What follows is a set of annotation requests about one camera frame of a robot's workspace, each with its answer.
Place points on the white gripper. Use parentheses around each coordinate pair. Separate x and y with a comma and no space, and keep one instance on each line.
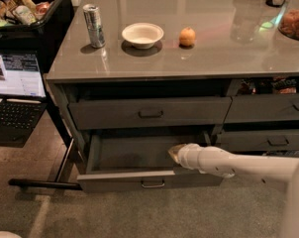
(188,157)

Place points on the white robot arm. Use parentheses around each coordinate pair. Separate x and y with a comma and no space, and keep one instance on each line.
(272,170)

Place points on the chip bags in drawer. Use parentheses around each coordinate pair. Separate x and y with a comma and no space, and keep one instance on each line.
(274,85)

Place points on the orange fruit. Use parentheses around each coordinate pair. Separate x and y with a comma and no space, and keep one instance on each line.
(187,37)

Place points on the white paper bowl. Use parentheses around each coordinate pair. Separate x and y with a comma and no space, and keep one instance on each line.
(142,35)

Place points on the black laptop stand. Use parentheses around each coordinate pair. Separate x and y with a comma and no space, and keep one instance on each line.
(58,169)

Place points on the silver drink can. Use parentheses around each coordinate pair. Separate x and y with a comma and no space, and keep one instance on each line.
(94,26)

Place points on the black laptop computer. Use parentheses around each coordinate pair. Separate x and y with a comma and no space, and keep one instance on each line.
(22,97)

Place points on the glass jar of snacks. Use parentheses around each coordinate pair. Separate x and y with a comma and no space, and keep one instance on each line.
(289,23)

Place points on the black bin of snacks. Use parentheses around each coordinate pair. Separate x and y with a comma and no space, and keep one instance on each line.
(34,24)

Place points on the grey drawer cabinet frame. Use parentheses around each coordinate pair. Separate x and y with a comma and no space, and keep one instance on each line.
(72,89)

